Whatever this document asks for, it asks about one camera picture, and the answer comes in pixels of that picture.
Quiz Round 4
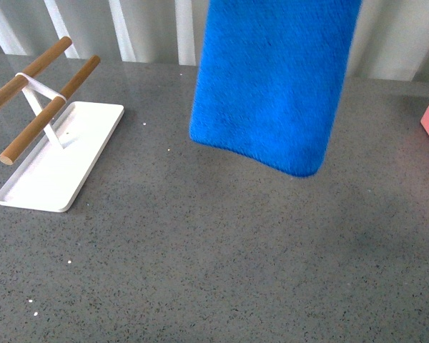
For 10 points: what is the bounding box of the white pleated curtain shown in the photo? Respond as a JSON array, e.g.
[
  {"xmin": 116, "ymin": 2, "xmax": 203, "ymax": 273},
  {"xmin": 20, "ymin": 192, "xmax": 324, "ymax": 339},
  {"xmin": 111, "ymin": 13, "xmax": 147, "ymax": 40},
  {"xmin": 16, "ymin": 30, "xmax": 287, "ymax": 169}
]
[{"xmin": 0, "ymin": 1, "xmax": 429, "ymax": 81}]

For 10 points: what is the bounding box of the white towel rack stand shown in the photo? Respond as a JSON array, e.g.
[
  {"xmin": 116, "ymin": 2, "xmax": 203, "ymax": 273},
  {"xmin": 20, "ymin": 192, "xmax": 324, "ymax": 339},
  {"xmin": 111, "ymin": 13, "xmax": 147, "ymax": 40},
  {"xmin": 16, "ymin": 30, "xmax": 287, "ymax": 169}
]
[{"xmin": 0, "ymin": 36, "xmax": 124, "ymax": 213}]

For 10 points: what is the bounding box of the blue microfiber cloth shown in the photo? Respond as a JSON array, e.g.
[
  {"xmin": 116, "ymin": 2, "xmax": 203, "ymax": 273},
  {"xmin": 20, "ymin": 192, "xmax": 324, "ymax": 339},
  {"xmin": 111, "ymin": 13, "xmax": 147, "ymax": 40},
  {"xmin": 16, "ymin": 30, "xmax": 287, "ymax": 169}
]
[{"xmin": 189, "ymin": 0, "xmax": 361, "ymax": 177}]

